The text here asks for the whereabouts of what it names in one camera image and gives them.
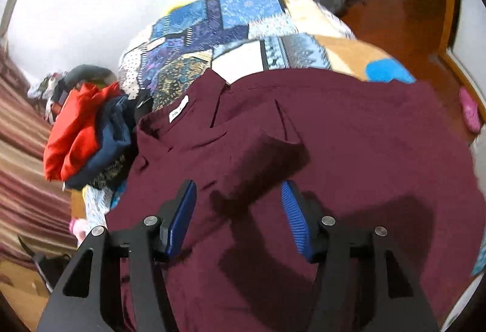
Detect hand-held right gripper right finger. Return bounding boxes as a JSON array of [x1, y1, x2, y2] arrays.
[[281, 180, 443, 332]]

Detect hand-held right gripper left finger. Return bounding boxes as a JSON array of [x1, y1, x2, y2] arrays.
[[36, 179, 198, 332]]

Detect maroon shirt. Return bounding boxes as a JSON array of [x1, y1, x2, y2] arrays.
[[106, 68, 486, 332]]

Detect dark gold-patterned garment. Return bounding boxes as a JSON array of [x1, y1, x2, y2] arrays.
[[89, 153, 130, 190]]

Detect navy blue garment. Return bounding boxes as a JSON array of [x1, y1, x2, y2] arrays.
[[63, 94, 139, 190]]

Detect red garment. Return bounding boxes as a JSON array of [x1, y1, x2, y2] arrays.
[[43, 82, 122, 181]]

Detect striped reddish curtain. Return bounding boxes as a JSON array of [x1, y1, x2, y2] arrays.
[[0, 47, 82, 291]]

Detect grey cushion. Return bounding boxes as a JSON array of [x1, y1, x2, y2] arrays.
[[63, 65, 116, 90]]

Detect pile of household clutter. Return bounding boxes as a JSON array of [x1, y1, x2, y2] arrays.
[[28, 72, 73, 124]]

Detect pink slipper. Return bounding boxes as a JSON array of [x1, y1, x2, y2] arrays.
[[459, 87, 483, 133]]

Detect yellow foam bed pad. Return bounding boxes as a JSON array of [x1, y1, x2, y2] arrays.
[[161, 2, 194, 17]]

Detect patchwork printed blanket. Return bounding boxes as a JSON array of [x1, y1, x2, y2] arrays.
[[70, 0, 418, 241]]

